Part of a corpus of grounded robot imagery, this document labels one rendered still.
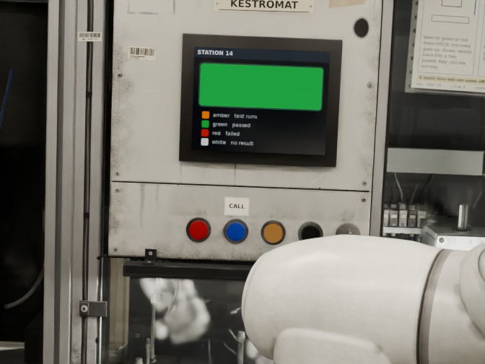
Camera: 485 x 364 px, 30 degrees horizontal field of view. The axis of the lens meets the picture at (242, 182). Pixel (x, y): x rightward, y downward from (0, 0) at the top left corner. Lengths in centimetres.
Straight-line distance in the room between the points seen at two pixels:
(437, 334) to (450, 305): 3
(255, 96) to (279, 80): 5
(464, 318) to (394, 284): 7
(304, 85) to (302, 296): 62
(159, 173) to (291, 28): 31
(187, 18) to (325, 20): 22
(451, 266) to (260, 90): 66
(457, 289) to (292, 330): 16
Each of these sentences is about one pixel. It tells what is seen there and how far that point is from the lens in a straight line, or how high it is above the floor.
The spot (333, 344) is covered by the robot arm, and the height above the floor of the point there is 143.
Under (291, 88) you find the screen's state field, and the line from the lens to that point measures 142.
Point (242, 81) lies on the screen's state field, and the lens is 141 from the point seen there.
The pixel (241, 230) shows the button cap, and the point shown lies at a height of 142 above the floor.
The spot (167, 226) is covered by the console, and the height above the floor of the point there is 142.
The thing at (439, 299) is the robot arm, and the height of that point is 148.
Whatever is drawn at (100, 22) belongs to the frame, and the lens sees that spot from 147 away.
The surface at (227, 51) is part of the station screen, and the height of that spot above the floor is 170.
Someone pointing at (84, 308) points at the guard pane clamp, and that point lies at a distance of 151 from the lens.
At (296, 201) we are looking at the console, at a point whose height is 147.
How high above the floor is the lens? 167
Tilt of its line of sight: 7 degrees down
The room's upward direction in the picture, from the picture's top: 2 degrees clockwise
